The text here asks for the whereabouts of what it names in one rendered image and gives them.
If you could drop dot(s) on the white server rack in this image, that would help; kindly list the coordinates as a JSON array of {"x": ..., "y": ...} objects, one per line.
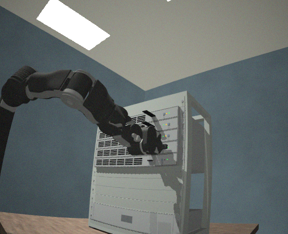
[{"x": 150, "y": 194}]

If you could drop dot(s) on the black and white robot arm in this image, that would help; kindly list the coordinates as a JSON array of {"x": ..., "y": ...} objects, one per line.
[{"x": 72, "y": 88}]

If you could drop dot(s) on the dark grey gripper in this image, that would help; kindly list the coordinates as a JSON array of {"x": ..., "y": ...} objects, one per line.
[{"x": 150, "y": 145}]

